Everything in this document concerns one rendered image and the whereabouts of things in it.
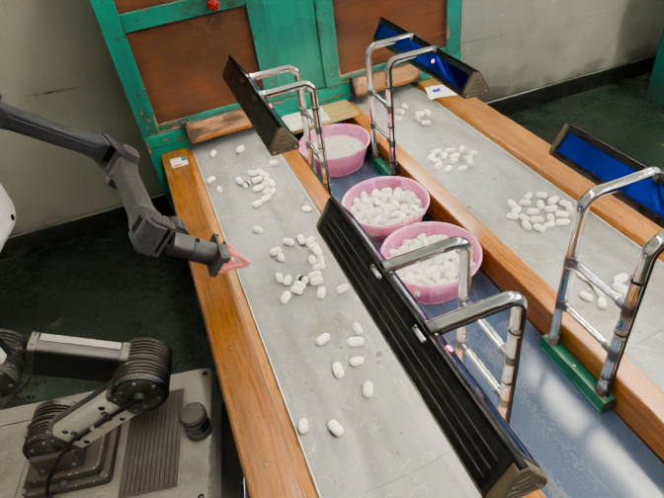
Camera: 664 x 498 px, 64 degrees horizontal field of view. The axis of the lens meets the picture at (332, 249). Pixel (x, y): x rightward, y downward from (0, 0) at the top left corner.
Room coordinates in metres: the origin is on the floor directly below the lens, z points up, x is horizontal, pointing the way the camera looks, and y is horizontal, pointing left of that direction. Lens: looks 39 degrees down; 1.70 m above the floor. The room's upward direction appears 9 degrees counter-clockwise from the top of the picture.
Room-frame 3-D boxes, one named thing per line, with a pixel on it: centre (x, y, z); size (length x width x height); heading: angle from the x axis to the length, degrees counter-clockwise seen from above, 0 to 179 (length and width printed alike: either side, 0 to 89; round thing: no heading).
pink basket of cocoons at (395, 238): (1.06, -0.26, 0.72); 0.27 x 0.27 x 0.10
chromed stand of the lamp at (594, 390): (0.70, -0.56, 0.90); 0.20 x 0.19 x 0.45; 15
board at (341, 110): (1.97, -0.01, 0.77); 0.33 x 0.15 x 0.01; 105
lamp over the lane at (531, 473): (0.58, -0.09, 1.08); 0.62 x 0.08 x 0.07; 15
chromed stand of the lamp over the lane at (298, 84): (1.54, 0.08, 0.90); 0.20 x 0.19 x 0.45; 15
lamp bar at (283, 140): (1.52, 0.16, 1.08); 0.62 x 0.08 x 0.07; 15
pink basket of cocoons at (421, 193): (1.33, -0.18, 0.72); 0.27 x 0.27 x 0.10
